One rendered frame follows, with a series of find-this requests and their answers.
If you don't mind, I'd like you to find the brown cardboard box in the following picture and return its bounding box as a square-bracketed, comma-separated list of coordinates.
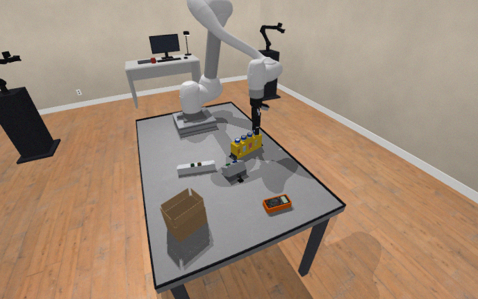
[160, 188, 208, 243]

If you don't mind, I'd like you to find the yellow rack with four tubes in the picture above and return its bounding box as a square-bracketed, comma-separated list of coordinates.
[231, 132, 262, 159]

